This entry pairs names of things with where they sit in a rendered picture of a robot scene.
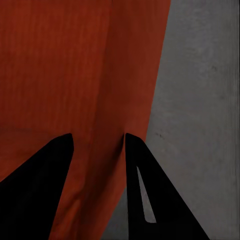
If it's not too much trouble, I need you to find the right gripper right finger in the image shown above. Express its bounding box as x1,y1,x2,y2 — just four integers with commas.
125,133,210,240

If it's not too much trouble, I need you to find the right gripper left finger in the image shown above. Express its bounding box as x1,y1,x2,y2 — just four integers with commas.
0,133,74,240

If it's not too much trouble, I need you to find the storage box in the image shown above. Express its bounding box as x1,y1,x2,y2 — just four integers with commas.
0,0,171,240

